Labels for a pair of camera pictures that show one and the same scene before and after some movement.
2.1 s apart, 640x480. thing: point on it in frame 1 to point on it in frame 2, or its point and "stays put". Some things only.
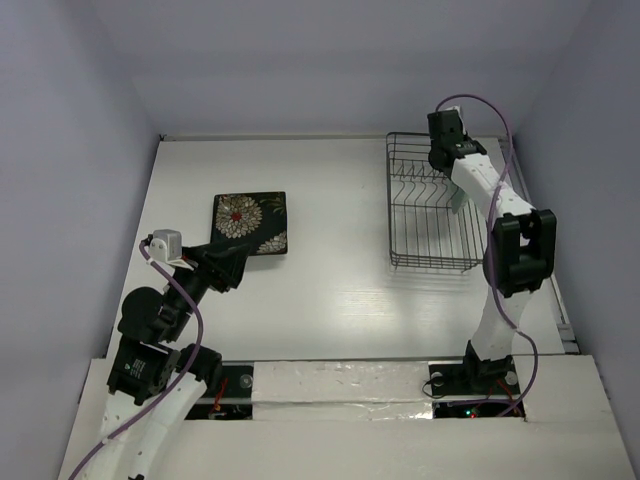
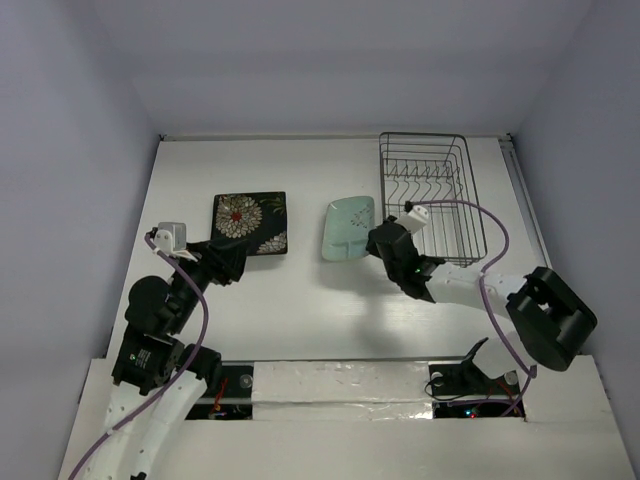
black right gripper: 451,151 to 382,240
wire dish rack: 424,230 stays put
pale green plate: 459,200 to 348,221
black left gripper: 222,268 stays put
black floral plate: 256,219 stays put
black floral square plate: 257,219 stays put
